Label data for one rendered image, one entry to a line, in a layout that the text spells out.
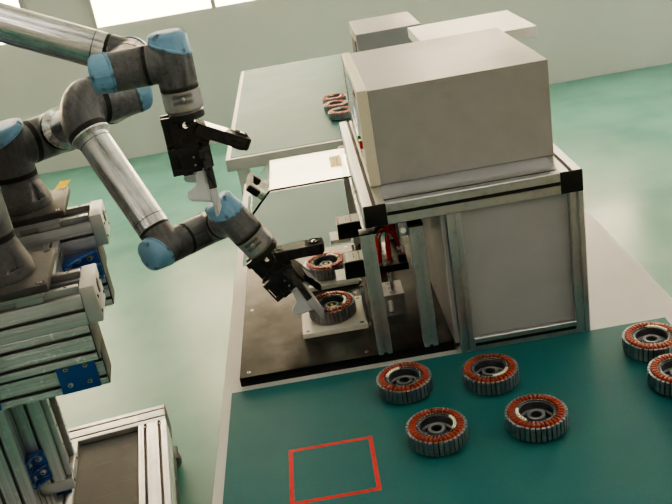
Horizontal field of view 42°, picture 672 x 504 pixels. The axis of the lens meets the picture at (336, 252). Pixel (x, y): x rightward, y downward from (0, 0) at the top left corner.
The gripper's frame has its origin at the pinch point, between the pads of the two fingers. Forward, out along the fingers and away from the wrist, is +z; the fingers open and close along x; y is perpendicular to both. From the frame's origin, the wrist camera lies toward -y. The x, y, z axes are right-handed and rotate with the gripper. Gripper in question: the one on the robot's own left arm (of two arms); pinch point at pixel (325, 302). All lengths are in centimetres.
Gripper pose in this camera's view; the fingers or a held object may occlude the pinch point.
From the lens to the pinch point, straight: 203.5
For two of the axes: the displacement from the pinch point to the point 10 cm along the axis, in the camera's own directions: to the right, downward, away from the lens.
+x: 0.6, 3.9, -9.2
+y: -7.7, 6.0, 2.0
